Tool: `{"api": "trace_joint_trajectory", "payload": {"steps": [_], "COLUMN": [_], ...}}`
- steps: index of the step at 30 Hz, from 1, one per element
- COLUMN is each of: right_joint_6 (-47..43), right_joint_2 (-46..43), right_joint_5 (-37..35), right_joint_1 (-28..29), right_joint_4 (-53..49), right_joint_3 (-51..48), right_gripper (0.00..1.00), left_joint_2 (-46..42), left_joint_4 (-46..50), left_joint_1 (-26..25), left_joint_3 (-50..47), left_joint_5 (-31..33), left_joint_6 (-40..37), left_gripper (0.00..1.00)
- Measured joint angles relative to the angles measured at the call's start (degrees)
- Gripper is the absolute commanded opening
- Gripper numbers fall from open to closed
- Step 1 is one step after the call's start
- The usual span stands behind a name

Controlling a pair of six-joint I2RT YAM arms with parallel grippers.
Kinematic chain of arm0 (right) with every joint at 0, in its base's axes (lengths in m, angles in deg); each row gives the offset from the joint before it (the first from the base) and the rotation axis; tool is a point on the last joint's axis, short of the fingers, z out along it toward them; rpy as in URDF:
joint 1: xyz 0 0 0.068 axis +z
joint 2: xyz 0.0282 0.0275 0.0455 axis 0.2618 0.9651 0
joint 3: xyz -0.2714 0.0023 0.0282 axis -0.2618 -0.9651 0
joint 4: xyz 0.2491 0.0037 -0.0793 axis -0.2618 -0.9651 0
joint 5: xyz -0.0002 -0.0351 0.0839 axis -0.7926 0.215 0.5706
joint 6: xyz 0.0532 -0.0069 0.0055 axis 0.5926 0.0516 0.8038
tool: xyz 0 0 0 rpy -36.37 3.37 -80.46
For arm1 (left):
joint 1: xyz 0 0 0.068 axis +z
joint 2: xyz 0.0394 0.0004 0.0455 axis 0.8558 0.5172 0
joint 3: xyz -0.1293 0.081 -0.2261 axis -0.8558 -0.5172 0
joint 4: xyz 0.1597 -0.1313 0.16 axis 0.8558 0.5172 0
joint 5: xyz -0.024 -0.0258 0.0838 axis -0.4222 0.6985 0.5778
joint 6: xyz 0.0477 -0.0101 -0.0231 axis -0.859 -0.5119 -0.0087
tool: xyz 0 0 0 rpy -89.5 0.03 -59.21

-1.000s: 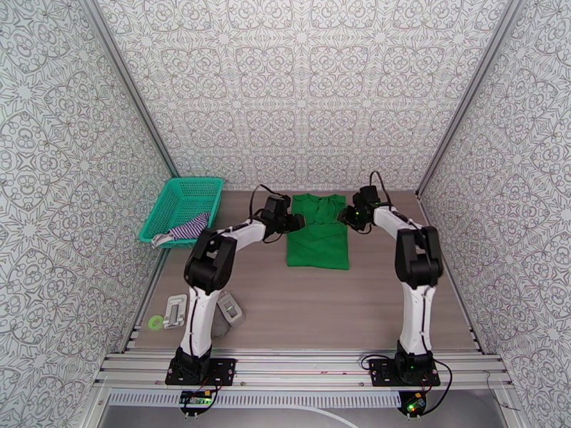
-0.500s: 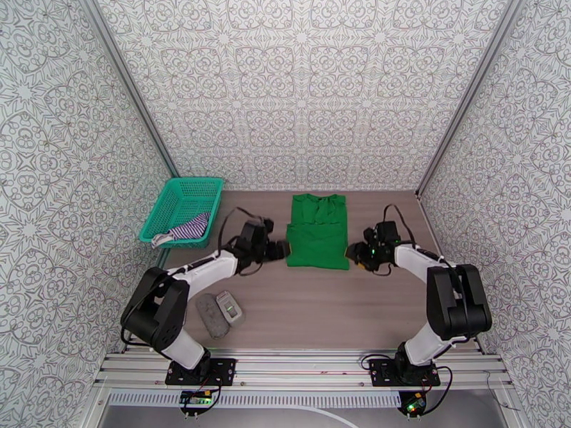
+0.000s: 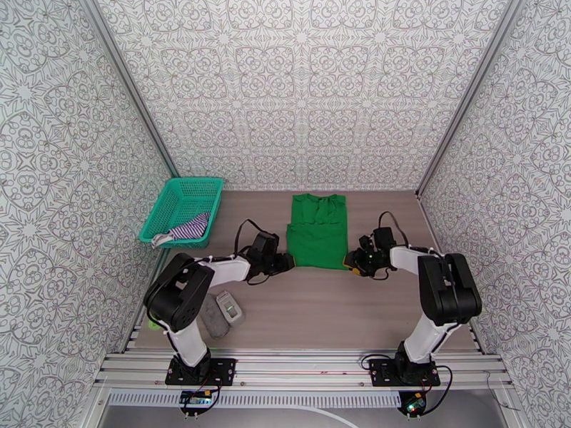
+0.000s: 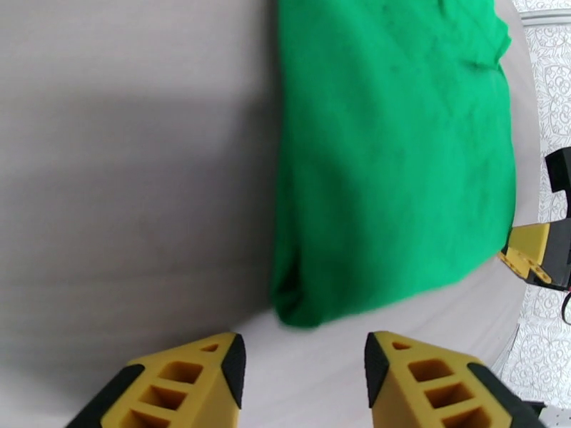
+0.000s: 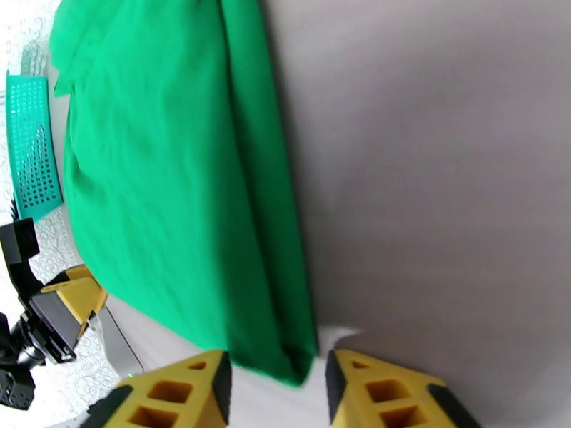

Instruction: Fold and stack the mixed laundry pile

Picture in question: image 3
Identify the green t-shirt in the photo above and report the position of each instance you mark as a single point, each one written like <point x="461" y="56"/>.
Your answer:
<point x="317" y="244"/>

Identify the purple white striped tank top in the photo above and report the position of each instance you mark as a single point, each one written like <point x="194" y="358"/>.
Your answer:
<point x="189" y="228"/>

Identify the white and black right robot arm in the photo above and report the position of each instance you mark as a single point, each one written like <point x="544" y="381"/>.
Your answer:
<point x="424" y="337"/>

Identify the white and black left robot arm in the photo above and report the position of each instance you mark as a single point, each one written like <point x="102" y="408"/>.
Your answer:
<point x="192" y="346"/>

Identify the green plastic laundry basket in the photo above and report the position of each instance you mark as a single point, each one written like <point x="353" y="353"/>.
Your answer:
<point x="187" y="199"/>

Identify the white handheld device green light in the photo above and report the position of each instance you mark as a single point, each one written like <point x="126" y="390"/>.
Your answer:
<point x="230" y="308"/>

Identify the aluminium rail frame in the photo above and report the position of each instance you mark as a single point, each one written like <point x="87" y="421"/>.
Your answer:
<point x="303" y="366"/>

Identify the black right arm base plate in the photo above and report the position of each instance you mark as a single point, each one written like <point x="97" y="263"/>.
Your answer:
<point x="379" y="373"/>

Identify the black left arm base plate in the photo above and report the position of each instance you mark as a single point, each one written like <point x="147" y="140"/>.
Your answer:
<point x="223" y="371"/>

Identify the aluminium corner post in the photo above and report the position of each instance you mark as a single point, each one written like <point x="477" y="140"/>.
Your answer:
<point x="468" y="88"/>
<point x="129" y="88"/>

